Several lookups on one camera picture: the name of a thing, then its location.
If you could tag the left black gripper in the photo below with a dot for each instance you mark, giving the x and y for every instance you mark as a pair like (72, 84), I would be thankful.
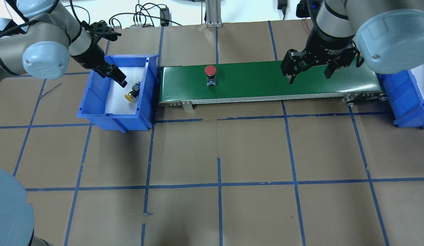
(90, 55)

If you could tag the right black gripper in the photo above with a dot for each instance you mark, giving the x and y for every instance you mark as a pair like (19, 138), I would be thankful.
(326, 45)

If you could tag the yellow push button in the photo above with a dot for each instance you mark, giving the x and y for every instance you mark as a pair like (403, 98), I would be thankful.
(134, 93)

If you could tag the red mushroom push button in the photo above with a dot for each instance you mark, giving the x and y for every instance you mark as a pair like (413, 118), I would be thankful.
(210, 72)

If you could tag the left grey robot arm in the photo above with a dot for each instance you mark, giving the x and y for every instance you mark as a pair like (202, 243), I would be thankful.
(51, 34)

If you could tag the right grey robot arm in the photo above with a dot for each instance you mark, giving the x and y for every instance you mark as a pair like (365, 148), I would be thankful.
(386, 35)

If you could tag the white foam pad left bin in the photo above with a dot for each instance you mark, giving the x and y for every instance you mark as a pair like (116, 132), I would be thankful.
(116, 102)

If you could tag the left blue plastic bin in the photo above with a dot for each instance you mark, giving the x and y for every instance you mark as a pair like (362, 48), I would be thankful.
(92, 106)

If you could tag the blue plastic bin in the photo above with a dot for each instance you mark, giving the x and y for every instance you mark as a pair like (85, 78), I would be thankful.
(404, 98)
(92, 106)

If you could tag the green conveyor belt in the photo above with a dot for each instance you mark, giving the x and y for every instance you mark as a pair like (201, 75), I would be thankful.
(186, 86)

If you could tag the right blue plastic bin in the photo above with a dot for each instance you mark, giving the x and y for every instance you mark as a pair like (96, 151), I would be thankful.
(404, 98)

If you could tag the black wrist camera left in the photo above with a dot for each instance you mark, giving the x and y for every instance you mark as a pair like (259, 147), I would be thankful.
(102, 29)

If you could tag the aluminium frame post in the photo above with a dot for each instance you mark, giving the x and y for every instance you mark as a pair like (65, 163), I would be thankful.
(213, 14)

